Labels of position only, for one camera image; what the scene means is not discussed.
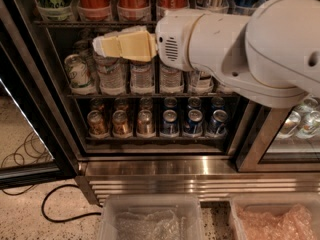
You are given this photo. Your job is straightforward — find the left front gold can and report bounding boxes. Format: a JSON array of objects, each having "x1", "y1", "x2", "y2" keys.
[{"x1": 87, "y1": 110, "x2": 109, "y2": 139}]

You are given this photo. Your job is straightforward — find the right front blue can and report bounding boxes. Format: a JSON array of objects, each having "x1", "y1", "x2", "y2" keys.
[{"x1": 206, "y1": 109, "x2": 228, "y2": 137}]

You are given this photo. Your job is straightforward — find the right closed fridge door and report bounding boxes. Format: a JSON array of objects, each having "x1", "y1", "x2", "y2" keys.
[{"x1": 235, "y1": 101, "x2": 320, "y2": 172}]

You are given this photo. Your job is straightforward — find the green LaCroix can top shelf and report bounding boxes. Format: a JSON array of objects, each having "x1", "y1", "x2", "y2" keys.
[{"x1": 36, "y1": 0, "x2": 75, "y2": 21}]

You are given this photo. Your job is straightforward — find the middle front blue can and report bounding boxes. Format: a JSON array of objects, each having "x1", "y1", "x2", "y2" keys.
[{"x1": 183, "y1": 109, "x2": 203, "y2": 135}]

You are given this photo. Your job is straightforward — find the bottom wire shelf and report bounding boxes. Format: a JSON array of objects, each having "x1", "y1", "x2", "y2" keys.
[{"x1": 85, "y1": 136, "x2": 226, "y2": 142}]

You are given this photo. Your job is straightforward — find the wire shelf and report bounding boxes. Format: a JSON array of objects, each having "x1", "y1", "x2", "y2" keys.
[
  {"x1": 33, "y1": 20, "x2": 157, "y2": 29},
  {"x1": 85, "y1": 136, "x2": 226, "y2": 142},
  {"x1": 67, "y1": 93, "x2": 239, "y2": 99}
]

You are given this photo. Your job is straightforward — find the left brown tea bottle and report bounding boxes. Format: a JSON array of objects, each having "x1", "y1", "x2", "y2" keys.
[{"x1": 187, "y1": 71, "x2": 214, "y2": 94}]

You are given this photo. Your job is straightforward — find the top wire shelf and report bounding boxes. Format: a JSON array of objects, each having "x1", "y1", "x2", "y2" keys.
[{"x1": 33, "y1": 20, "x2": 157, "y2": 29}]

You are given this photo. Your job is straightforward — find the left front blue can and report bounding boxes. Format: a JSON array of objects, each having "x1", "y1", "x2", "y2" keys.
[{"x1": 161, "y1": 110, "x2": 179, "y2": 137}]

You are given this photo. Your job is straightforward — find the clear water bottle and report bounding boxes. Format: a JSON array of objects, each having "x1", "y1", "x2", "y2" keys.
[
  {"x1": 160, "y1": 64, "x2": 184, "y2": 93},
  {"x1": 93, "y1": 53, "x2": 126, "y2": 95},
  {"x1": 130, "y1": 61, "x2": 154, "y2": 94}
]

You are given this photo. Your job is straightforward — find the gold can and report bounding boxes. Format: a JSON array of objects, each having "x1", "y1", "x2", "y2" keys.
[
  {"x1": 87, "y1": 110, "x2": 109, "y2": 139},
  {"x1": 112, "y1": 110, "x2": 132, "y2": 138},
  {"x1": 137, "y1": 110, "x2": 155, "y2": 138}
]

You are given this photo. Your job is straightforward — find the black power cable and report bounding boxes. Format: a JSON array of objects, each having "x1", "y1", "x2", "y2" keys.
[{"x1": 41, "y1": 183, "x2": 103, "y2": 224}]

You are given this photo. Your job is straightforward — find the open glass fridge door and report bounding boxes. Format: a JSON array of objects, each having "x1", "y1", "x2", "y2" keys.
[{"x1": 0, "y1": 4, "x2": 77, "y2": 190}]

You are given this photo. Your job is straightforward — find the middle front gold can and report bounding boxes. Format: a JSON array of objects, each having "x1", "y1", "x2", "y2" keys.
[{"x1": 112, "y1": 110, "x2": 132, "y2": 138}]

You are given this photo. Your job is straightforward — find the green white can middle shelf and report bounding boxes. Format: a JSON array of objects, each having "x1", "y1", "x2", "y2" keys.
[{"x1": 64, "y1": 54, "x2": 96, "y2": 95}]

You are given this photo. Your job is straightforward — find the clear bin pink bubble wrap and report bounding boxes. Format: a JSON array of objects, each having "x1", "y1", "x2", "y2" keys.
[{"x1": 229, "y1": 193, "x2": 320, "y2": 240}]

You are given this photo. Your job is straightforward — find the middle clear water bottle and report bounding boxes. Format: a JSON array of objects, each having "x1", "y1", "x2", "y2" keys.
[{"x1": 130, "y1": 61, "x2": 154, "y2": 94}]

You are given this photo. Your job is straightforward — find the right clear water bottle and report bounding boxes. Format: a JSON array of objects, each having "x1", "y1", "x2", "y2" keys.
[{"x1": 160, "y1": 64, "x2": 184, "y2": 93}]

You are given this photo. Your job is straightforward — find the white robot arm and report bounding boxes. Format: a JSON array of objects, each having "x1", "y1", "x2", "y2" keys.
[{"x1": 93, "y1": 0, "x2": 320, "y2": 108}]

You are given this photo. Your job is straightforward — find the left clear water bottle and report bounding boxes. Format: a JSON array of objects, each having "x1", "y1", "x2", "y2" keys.
[{"x1": 93, "y1": 53, "x2": 126, "y2": 95}]

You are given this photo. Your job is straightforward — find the stainless fridge base grille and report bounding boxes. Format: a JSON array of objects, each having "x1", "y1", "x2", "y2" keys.
[{"x1": 75, "y1": 157, "x2": 320, "y2": 204}]

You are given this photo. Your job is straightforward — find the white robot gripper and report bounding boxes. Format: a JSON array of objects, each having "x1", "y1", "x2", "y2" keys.
[{"x1": 92, "y1": 9, "x2": 205, "y2": 72}]

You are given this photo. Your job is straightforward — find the middle wire shelf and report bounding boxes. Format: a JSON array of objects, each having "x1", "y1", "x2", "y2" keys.
[{"x1": 67, "y1": 93, "x2": 239, "y2": 99}]

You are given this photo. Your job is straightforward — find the right front gold can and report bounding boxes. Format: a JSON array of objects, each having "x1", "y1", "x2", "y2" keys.
[{"x1": 137, "y1": 110, "x2": 155, "y2": 138}]

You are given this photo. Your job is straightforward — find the clear bin with bubble wrap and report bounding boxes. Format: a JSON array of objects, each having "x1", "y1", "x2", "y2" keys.
[{"x1": 97, "y1": 194, "x2": 204, "y2": 240}]

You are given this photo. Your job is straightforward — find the silver can behind right door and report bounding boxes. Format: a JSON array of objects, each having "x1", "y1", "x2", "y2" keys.
[{"x1": 296, "y1": 110, "x2": 320, "y2": 139}]

